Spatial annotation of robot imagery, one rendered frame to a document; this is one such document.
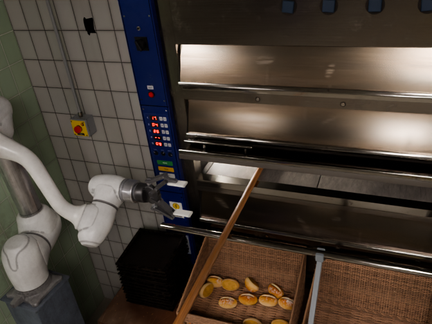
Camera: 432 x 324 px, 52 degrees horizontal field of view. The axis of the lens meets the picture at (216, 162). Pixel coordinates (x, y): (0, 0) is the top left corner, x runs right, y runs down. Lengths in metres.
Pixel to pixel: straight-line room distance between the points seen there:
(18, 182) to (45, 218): 0.22
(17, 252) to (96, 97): 0.85
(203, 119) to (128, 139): 0.47
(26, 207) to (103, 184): 0.49
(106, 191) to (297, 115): 0.86
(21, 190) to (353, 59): 1.48
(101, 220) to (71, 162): 1.06
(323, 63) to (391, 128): 0.38
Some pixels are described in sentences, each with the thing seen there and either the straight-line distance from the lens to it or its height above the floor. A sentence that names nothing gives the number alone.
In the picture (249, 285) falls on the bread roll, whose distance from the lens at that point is 2.44.
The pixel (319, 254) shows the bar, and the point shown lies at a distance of 1.84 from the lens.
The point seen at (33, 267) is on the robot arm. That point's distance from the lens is 2.07.
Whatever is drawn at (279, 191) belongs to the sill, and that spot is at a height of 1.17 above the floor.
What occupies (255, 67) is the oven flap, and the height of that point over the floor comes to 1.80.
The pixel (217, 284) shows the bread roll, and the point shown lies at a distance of 2.49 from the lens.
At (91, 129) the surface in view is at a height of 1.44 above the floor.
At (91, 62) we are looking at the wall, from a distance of 2.27.
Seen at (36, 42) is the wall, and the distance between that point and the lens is 2.44.
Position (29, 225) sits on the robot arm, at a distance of 2.15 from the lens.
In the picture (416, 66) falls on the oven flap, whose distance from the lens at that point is 1.81.
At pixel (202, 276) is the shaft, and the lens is 1.72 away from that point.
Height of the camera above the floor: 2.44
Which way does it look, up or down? 31 degrees down
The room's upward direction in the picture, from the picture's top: 7 degrees counter-clockwise
